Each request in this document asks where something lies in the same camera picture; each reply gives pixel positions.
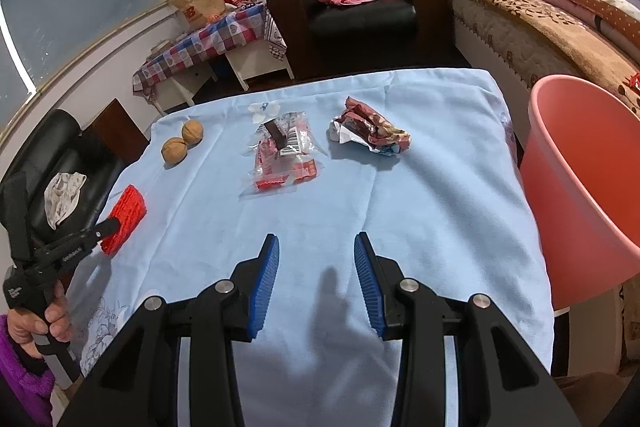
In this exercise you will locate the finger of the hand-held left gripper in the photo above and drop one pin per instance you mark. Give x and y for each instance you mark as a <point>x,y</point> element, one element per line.
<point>90,238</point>

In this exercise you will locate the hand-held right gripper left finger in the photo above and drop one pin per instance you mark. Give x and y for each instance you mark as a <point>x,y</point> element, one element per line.
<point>262,287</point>

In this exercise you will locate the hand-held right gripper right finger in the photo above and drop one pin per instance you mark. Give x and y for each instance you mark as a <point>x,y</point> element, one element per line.
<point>370,287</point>

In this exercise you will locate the red ridged wrapper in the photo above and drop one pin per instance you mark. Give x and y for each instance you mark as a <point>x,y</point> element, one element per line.
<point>127,212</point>

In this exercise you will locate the pink plastic bucket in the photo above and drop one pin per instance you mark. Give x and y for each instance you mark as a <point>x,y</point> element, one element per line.
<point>565,187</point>

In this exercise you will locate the person's left forearm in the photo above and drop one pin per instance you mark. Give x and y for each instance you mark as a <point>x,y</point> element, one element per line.
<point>20,387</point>

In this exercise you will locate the person's left hand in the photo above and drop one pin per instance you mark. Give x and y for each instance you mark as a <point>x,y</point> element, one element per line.
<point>60,317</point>

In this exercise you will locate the white crumpled cloth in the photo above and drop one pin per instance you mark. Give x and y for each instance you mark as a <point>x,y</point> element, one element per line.
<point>62,197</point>

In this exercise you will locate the light blue tablecloth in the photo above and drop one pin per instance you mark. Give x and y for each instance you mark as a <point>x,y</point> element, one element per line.
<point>400,207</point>

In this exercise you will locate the black leather sofa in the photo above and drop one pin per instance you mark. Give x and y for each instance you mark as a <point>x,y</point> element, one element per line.
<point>45,142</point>

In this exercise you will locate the brown wooden low table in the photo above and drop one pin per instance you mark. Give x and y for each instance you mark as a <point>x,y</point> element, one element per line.
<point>117,129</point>

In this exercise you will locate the walnut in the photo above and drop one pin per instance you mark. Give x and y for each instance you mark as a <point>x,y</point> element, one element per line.
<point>192,132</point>
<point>174,151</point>

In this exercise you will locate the clear packet with red wrappers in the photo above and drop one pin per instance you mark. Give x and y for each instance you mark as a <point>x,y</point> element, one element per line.
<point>280,157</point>

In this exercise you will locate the crumpled patterned wrapper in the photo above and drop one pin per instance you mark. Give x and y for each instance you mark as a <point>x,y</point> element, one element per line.
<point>372,127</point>

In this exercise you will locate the white flower-shaped item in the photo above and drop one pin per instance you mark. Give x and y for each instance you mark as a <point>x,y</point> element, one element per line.
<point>262,111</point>

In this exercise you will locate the white side table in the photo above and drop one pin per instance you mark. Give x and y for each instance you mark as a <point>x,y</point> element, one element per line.
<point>260,62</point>

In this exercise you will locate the large window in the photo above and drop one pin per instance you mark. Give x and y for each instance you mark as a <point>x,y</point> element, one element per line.
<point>75,7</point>

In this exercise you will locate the checkered tablecloth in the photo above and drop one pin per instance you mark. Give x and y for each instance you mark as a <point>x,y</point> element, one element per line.
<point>210,39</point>

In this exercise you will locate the dark wooden side table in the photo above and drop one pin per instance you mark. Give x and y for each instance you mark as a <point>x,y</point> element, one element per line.
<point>287,32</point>

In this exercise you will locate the brown paper bag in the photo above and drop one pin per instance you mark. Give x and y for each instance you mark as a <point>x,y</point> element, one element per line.
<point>197,4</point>

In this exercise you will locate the white bed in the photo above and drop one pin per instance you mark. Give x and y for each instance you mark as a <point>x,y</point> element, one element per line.
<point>480,32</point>

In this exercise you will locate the dark wooden nightstand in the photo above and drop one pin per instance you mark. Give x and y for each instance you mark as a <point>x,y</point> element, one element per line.
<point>430,7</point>

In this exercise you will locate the brown leaf-pattern blanket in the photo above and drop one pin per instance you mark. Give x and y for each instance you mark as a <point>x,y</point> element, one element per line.
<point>550,32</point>

